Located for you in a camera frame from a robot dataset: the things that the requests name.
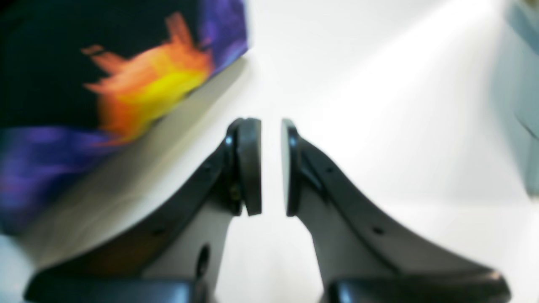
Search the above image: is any black T-shirt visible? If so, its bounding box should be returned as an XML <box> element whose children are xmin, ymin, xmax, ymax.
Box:
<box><xmin>1</xmin><ymin>0</ymin><xmax>248</xmax><ymax>235</ymax></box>

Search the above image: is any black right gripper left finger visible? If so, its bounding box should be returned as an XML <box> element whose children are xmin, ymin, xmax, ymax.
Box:
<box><xmin>24</xmin><ymin>118</ymin><xmax>262</xmax><ymax>303</ymax></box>

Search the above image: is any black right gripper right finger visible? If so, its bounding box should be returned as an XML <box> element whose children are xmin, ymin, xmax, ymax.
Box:
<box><xmin>282</xmin><ymin>119</ymin><xmax>511</xmax><ymax>303</ymax></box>

